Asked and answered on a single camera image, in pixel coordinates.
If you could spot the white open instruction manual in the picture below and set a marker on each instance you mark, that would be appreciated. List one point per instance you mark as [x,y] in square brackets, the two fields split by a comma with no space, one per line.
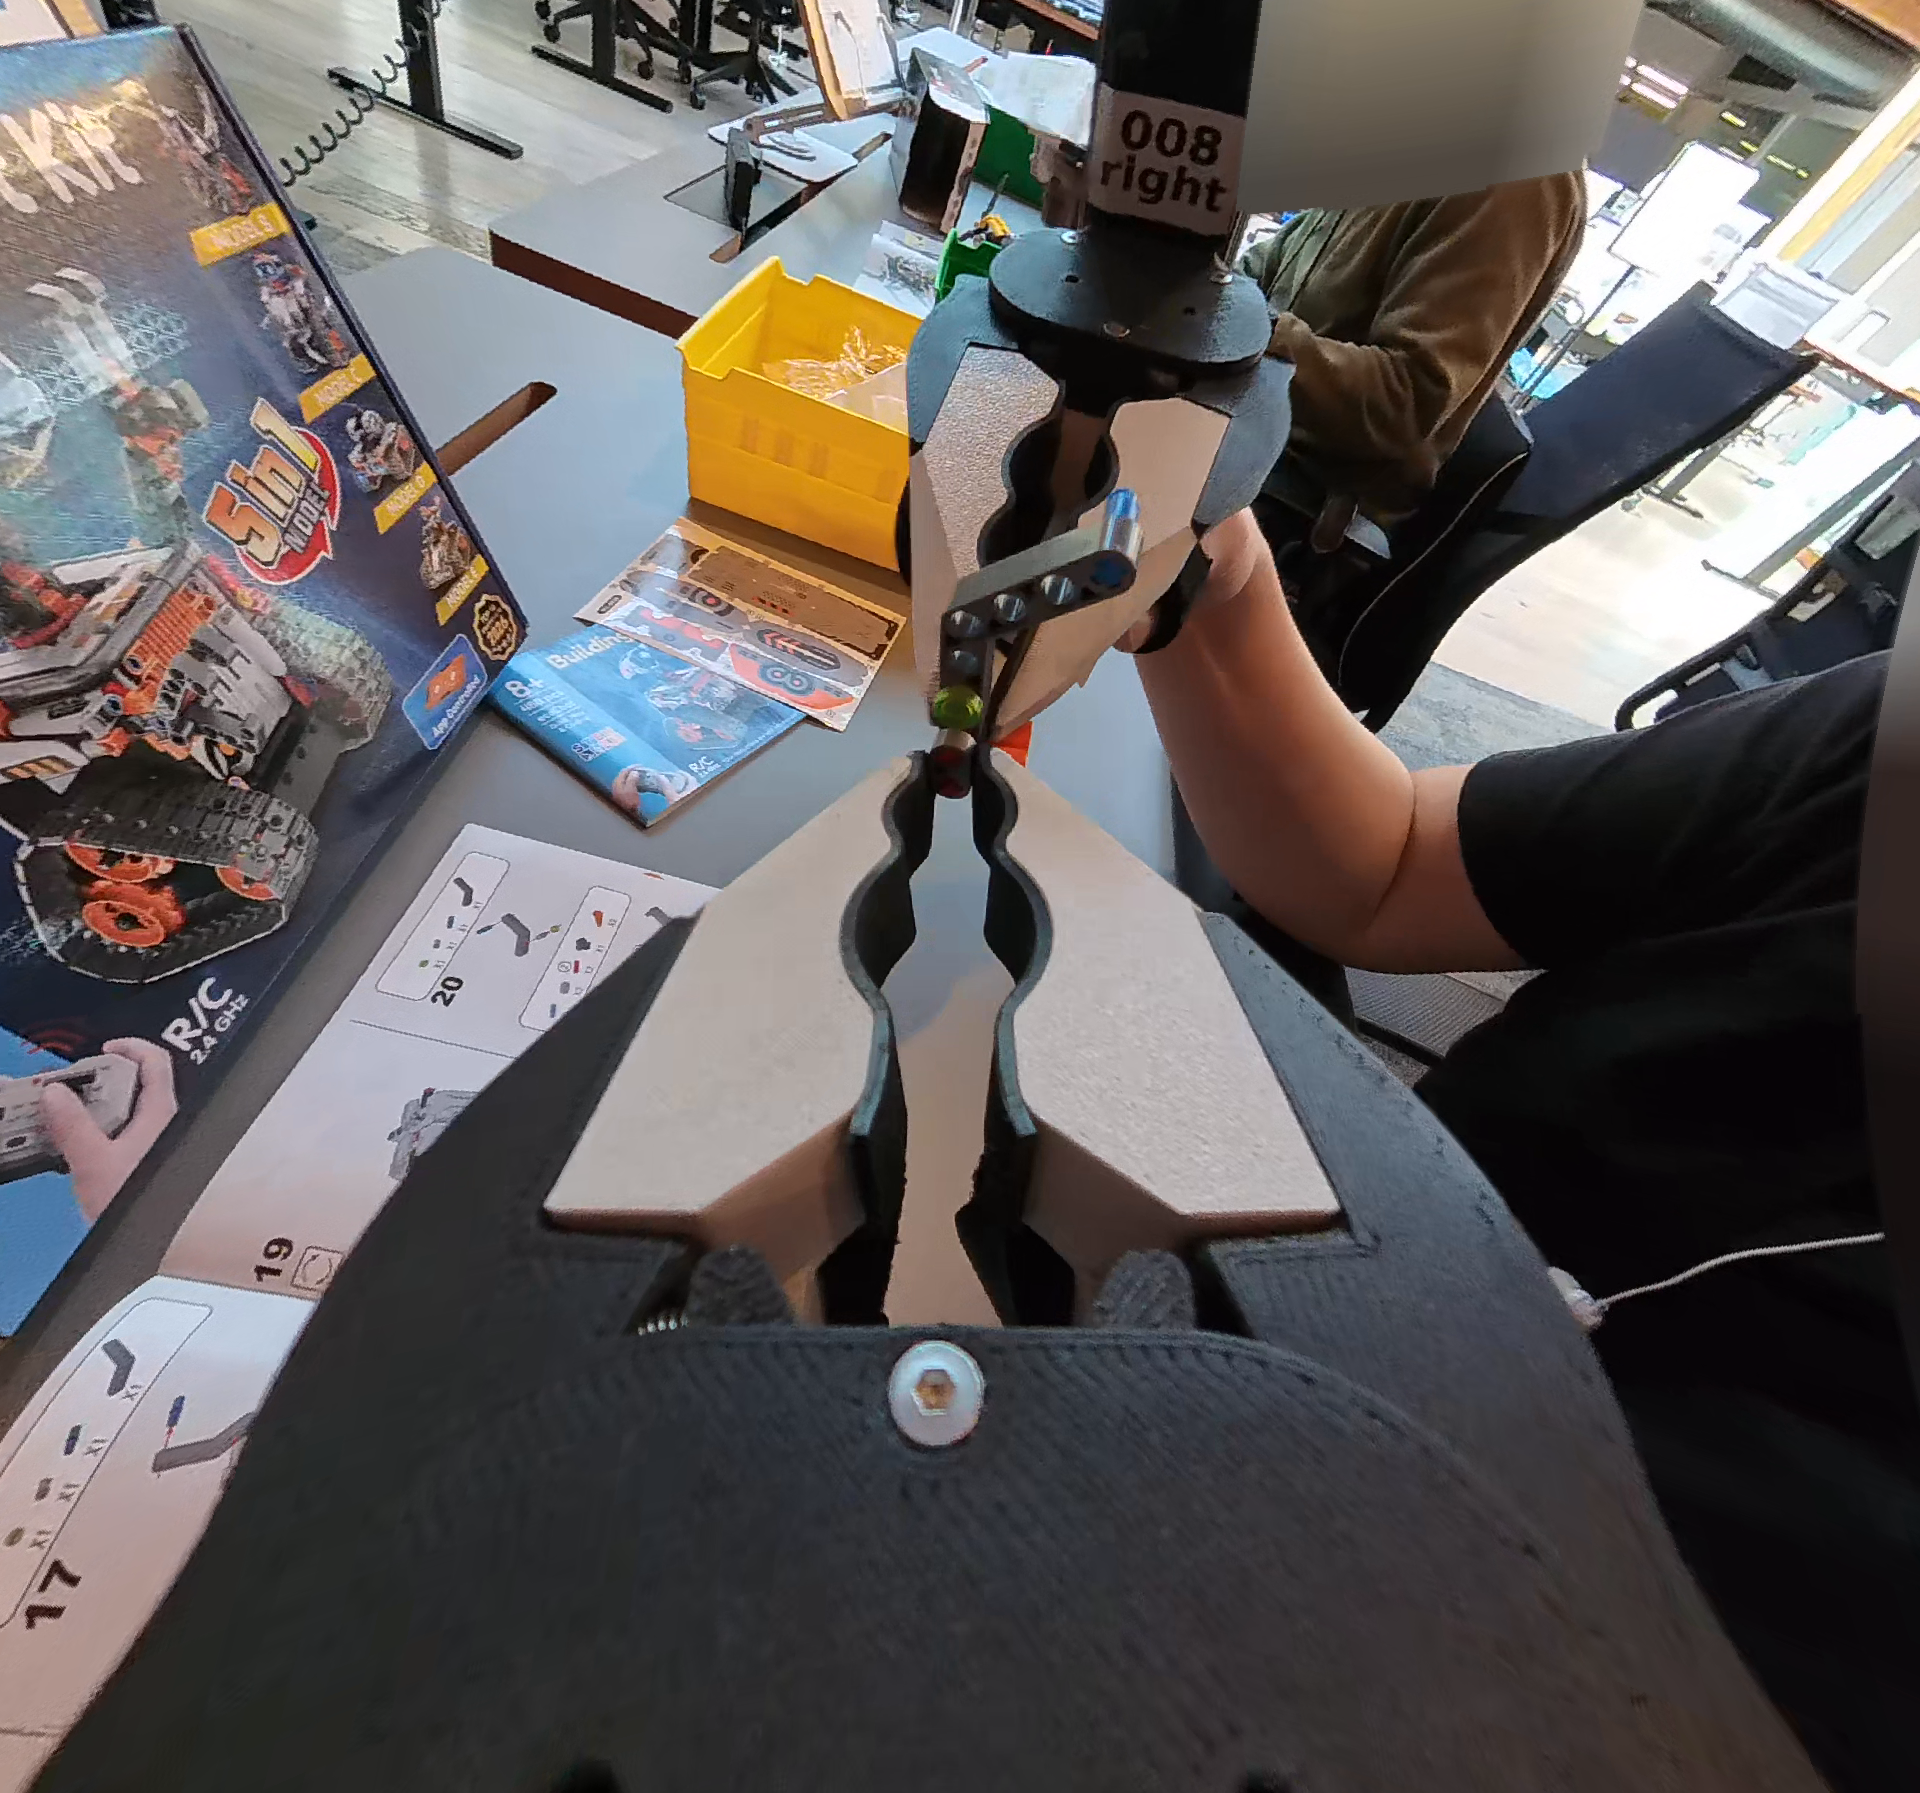
[375,1044]

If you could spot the orange building claw piece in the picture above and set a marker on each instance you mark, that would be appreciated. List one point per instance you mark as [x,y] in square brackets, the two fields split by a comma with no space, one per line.
[1016,739]

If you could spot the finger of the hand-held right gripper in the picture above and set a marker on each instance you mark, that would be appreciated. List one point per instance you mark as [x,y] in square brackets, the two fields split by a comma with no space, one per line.
[1155,503]
[976,472]

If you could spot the yellow plastic bin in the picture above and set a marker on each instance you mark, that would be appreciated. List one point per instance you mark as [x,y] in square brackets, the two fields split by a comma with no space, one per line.
[779,428]

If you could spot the black mesh office chair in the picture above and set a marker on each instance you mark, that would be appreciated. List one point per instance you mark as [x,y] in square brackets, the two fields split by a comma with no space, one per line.
[1576,472]
[1786,608]

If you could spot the green plastic bin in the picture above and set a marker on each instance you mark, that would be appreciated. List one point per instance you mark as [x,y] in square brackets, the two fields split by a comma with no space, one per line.
[1021,158]
[967,256]

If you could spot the blue robot kit box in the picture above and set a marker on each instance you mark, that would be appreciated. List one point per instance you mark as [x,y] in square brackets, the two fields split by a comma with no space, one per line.
[195,652]

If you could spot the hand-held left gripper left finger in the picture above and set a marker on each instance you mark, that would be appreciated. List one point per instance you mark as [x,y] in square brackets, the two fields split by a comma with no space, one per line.
[719,1073]

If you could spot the blue instruction booklet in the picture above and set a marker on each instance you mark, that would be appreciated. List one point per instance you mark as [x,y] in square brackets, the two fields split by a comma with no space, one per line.
[630,728]

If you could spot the grey desk with brown edge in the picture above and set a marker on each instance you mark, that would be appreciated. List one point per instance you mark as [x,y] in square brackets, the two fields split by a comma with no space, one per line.
[630,218]

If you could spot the sticker sheet with orange prints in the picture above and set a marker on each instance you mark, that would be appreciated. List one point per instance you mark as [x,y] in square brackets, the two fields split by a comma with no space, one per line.
[719,652]

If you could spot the small dark open box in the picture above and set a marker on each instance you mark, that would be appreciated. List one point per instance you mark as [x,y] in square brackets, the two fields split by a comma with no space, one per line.
[946,158]

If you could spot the grey angled building beam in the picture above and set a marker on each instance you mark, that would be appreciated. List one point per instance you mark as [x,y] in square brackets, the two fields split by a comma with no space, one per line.
[967,623]

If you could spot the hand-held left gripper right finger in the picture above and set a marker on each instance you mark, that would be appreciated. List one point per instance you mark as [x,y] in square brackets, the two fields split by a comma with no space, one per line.
[1171,1073]

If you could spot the white board on stand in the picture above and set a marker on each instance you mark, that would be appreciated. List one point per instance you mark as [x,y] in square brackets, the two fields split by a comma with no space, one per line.
[1679,210]

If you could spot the clear bag of small parts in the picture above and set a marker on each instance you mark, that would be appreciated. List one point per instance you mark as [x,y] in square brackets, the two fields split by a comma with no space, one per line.
[900,260]

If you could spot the person's right hand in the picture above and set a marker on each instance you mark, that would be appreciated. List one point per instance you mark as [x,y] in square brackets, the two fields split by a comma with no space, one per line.
[1184,578]

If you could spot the sticker sheet with dark cutouts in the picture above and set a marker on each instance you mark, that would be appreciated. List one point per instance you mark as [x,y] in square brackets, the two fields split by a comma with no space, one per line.
[779,592]

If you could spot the clear plastic parts bags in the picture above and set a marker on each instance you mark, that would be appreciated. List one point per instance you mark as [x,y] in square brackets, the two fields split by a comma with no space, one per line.
[839,359]

